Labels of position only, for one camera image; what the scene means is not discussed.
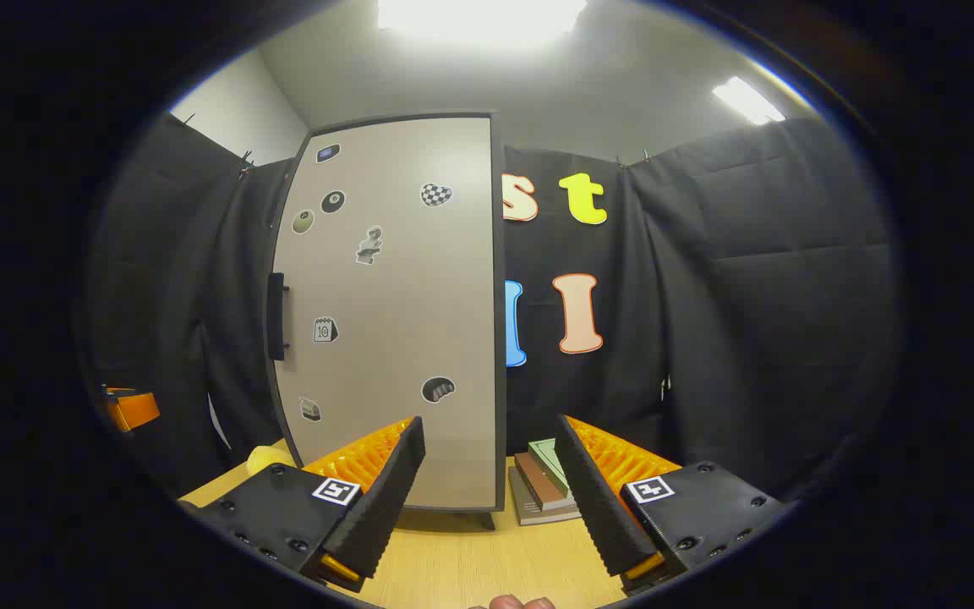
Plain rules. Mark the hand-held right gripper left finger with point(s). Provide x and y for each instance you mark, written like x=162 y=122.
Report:
x=385 y=507

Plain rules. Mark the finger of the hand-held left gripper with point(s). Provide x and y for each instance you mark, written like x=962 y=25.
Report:
x=136 y=410

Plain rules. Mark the large ceiling light panel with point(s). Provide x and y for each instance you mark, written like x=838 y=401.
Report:
x=478 y=17

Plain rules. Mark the black backdrop cloth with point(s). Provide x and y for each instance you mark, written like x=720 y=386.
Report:
x=749 y=296

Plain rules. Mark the pale yellow round object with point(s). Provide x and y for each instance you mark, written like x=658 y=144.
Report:
x=267 y=458

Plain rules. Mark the narrow ceiling light panel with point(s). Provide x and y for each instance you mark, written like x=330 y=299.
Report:
x=745 y=100

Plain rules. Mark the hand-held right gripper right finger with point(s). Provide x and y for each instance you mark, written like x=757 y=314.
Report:
x=601 y=516

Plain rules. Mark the grey book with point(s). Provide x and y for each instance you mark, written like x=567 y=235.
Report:
x=529 y=512

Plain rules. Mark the brown book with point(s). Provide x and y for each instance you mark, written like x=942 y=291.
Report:
x=538 y=482

